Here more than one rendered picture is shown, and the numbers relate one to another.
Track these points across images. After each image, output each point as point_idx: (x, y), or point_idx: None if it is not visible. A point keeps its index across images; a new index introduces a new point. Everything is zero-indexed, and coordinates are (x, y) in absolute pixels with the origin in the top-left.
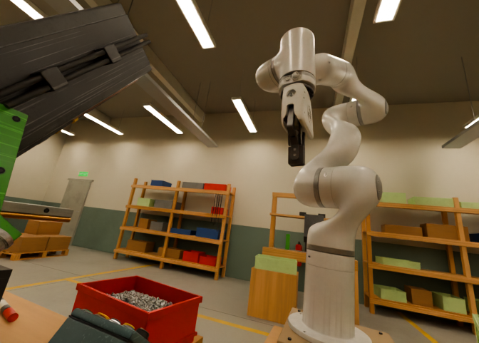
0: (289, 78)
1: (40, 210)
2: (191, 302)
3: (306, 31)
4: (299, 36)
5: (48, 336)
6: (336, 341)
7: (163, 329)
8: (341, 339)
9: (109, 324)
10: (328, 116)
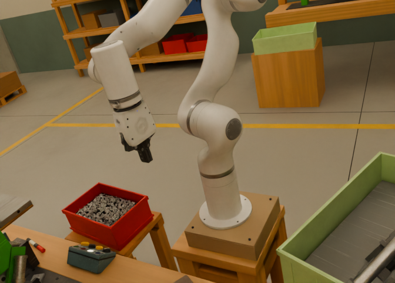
0: (111, 105)
1: (16, 213)
2: (139, 205)
3: (106, 54)
4: (101, 62)
5: (65, 256)
6: (221, 222)
7: (126, 227)
8: (226, 219)
9: (87, 253)
10: (203, 11)
